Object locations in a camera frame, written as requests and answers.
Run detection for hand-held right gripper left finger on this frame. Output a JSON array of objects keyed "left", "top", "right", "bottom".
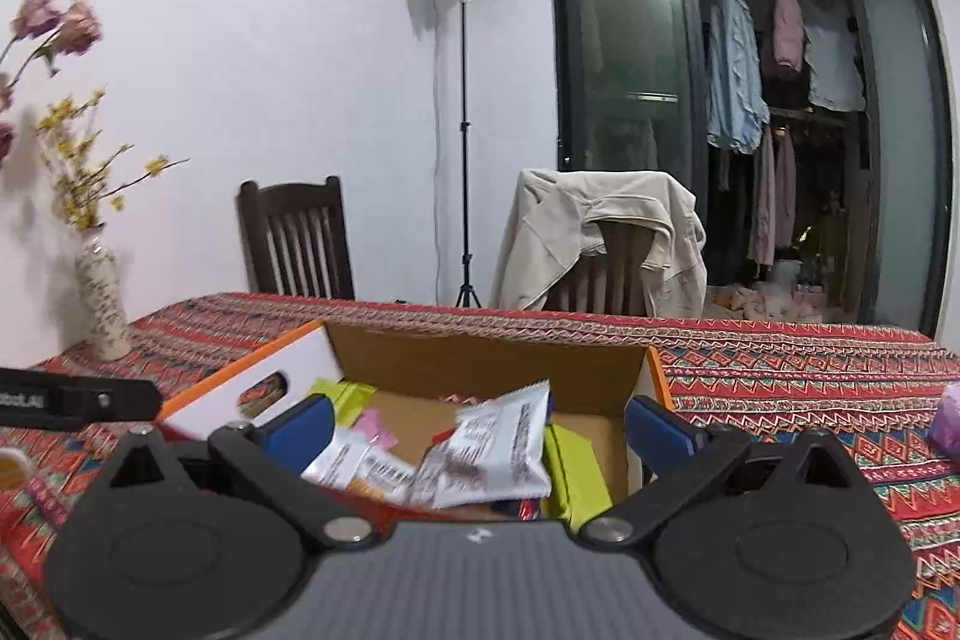
[{"left": 94, "top": 394, "right": 380, "bottom": 551}]

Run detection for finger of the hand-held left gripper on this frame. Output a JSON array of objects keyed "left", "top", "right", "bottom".
[{"left": 45, "top": 377, "right": 164, "bottom": 425}]

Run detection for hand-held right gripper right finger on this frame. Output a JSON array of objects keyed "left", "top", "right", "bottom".
[{"left": 574, "top": 394, "right": 863, "bottom": 551}]

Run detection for pink snack packet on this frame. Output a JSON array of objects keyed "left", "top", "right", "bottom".
[
  {"left": 356, "top": 407, "right": 398, "bottom": 461},
  {"left": 26, "top": 475, "right": 72, "bottom": 532}
]

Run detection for large green snack packet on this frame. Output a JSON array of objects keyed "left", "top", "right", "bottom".
[{"left": 541, "top": 422, "right": 616, "bottom": 532}]

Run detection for orange cardboard box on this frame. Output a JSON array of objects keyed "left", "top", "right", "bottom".
[{"left": 157, "top": 319, "right": 676, "bottom": 521}]

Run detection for white printed snack packet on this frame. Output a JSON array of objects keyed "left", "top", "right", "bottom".
[{"left": 409, "top": 381, "right": 556, "bottom": 510}]

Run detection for silver white snack packet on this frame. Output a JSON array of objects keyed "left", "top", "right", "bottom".
[{"left": 300, "top": 426, "right": 372, "bottom": 487}]

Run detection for small green snack packet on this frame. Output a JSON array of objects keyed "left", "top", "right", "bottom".
[{"left": 307, "top": 377, "right": 376, "bottom": 431}]

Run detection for white and orange snack packet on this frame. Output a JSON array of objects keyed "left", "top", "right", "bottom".
[{"left": 349, "top": 449, "right": 421, "bottom": 506}]

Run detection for floral ceramic vase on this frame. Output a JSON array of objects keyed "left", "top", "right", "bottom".
[{"left": 75, "top": 231, "right": 132, "bottom": 362}]

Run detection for dark wooden chair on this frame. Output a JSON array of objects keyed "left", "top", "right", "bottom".
[
  {"left": 236, "top": 175, "right": 357, "bottom": 302},
  {"left": 547, "top": 224, "right": 653, "bottom": 317}
]

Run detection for pile of pale shoes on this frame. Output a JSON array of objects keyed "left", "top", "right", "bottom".
[{"left": 712, "top": 284, "right": 826, "bottom": 322}]

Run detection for yellow flower branches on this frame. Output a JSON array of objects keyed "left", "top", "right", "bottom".
[{"left": 36, "top": 89, "right": 192, "bottom": 232}]

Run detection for beige jacket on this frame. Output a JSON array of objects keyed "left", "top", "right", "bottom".
[{"left": 491, "top": 167, "right": 707, "bottom": 319}]

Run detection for pale hanging coat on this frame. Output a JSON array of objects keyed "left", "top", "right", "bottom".
[{"left": 750, "top": 126, "right": 800, "bottom": 270}]

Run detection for purple tissue pack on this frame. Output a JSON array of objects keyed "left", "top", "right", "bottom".
[{"left": 928, "top": 381, "right": 960, "bottom": 461}]

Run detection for black light stand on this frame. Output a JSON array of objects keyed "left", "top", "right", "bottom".
[{"left": 452, "top": 0, "right": 485, "bottom": 310}]

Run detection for light blue hanging shirt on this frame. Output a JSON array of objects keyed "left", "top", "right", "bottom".
[{"left": 705, "top": 0, "right": 771, "bottom": 155}]

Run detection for dried pink roses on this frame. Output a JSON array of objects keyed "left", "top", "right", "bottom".
[{"left": 0, "top": 0, "right": 104, "bottom": 161}]

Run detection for hanging clothes rack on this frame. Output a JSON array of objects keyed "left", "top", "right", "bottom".
[{"left": 546, "top": 0, "right": 947, "bottom": 337}]

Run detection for white hanging garment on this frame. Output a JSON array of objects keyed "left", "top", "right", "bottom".
[{"left": 802, "top": 6, "right": 867, "bottom": 112}]

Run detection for pink hanging garment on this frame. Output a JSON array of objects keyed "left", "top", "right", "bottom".
[{"left": 761, "top": 0, "right": 807, "bottom": 79}]

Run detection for black power cable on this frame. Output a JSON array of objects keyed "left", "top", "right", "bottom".
[{"left": 430, "top": 0, "right": 445, "bottom": 305}]

